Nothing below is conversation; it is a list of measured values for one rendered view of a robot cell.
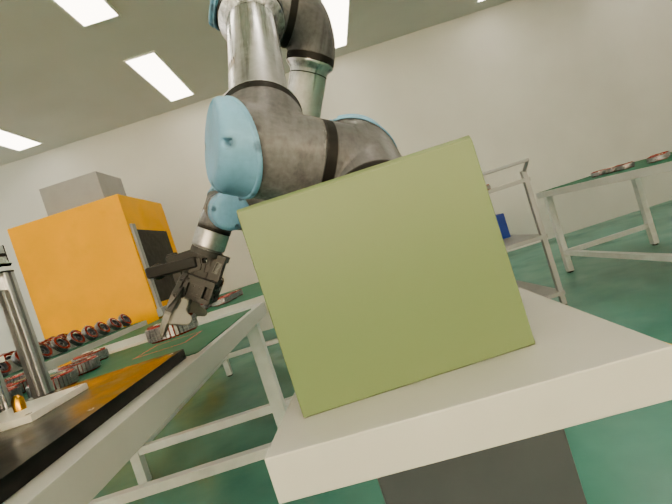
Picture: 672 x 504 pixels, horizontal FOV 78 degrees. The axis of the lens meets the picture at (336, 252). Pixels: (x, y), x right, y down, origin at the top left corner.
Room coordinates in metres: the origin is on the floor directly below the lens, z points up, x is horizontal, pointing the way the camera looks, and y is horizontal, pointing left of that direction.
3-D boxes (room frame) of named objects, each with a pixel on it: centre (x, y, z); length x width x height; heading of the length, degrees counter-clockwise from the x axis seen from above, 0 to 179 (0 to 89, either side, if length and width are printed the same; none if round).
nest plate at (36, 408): (0.73, 0.61, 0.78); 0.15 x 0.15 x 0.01; 0
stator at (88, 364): (1.23, 0.83, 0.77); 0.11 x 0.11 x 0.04
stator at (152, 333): (0.94, 0.41, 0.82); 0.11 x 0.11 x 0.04
